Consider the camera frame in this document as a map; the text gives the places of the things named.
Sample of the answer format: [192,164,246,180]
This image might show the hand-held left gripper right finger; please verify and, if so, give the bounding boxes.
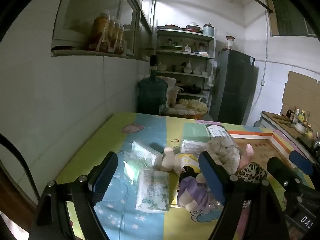
[198,151,290,240]

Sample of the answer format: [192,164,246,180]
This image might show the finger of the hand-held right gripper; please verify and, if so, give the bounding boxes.
[289,150,315,177]
[267,156,305,201]

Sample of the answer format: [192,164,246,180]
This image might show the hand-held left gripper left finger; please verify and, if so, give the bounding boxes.
[29,152,118,240]

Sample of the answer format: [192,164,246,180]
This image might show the purple dress plush doll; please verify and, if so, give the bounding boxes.
[176,166,225,215]

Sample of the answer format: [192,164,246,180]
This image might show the orange rimmed cardboard box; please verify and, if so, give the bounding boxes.
[227,130,313,188]

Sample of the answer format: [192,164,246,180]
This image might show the yellow white printed pack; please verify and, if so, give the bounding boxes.
[175,152,200,174]

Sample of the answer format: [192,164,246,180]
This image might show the grey fluffy plush toy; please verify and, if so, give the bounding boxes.
[204,137,242,175]

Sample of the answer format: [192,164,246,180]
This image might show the green leaf print tissue pack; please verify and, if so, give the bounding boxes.
[136,169,170,213]

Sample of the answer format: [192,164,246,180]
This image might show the leopard print plush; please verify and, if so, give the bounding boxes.
[237,162,268,183]

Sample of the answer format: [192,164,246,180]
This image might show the pink plush toy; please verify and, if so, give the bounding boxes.
[246,144,255,164]

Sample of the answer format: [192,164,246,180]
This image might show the group of seasoning bottles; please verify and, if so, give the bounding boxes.
[287,106,313,125]

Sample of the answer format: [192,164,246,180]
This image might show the kitchen counter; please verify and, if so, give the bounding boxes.
[260,110,320,155]

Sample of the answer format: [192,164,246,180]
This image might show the pale green tissue pack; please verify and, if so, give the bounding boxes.
[131,140,163,169]

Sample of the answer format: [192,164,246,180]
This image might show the floral print tissue pack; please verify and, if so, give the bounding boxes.
[205,124,232,139]

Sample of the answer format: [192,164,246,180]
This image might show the pale green tissue box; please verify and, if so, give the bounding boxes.
[182,124,210,140]

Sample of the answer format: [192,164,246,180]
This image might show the pale dried flatbread stack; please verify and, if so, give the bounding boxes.
[179,99,208,114]

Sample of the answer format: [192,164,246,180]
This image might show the clear plastic container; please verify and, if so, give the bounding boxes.
[170,87,181,105]

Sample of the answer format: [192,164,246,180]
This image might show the black frying pan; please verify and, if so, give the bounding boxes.
[176,84,203,95]

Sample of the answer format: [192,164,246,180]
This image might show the dark grey fridge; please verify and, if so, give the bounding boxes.
[209,49,255,125]

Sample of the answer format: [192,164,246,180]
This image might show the dark green water jug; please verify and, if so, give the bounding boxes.
[137,74,168,115]

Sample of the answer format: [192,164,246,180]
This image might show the white carton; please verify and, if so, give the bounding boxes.
[162,77,177,105]

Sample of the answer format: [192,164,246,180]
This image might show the group of white bowls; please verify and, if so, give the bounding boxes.
[160,61,209,76]

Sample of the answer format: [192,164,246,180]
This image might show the black water pump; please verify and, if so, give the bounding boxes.
[149,55,158,77]

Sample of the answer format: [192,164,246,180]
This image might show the white metal shelf rack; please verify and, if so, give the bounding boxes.
[155,27,216,105]

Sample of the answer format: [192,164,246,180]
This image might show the group of glass jars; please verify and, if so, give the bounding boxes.
[160,39,209,54]

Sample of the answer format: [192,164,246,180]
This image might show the high window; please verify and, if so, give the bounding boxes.
[265,0,318,38]

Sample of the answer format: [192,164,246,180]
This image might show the pale teal enamel pot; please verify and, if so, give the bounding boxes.
[203,23,215,37]

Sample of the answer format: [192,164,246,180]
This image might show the red pot with glass lid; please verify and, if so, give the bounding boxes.
[185,22,202,32]

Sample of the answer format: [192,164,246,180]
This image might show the glass window cabinet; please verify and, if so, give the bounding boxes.
[51,0,155,58]

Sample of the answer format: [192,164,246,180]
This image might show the cardboard wall sheets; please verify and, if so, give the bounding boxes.
[280,70,320,120]

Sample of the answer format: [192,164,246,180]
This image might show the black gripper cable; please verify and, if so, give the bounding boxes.
[0,134,40,200]

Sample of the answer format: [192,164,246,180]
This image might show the white wall cable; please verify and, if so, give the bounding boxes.
[246,0,270,125]

